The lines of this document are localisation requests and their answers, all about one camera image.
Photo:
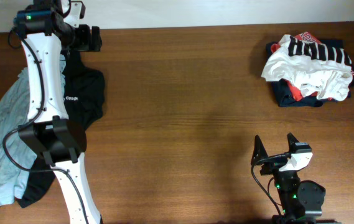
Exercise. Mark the black t-shirt white logo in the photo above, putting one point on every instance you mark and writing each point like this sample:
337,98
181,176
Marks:
84,95

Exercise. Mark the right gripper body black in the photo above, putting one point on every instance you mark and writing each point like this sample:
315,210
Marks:
272,167

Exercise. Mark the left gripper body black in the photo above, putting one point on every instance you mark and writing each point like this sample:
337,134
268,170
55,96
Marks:
81,42

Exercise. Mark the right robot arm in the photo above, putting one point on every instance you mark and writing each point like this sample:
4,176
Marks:
300,200

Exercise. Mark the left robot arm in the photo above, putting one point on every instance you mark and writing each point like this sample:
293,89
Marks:
46,29

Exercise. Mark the red folded shirt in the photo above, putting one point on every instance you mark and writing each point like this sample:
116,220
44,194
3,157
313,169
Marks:
295,91

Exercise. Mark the white t-shirt black print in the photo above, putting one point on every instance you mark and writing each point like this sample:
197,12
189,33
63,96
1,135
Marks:
310,68

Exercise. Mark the navy folded garment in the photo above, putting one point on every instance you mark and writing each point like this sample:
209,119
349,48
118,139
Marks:
283,91

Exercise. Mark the light blue-grey shirt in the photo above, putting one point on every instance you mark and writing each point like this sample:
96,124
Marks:
17,185

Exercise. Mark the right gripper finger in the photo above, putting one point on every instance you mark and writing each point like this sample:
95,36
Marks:
259,151
293,143

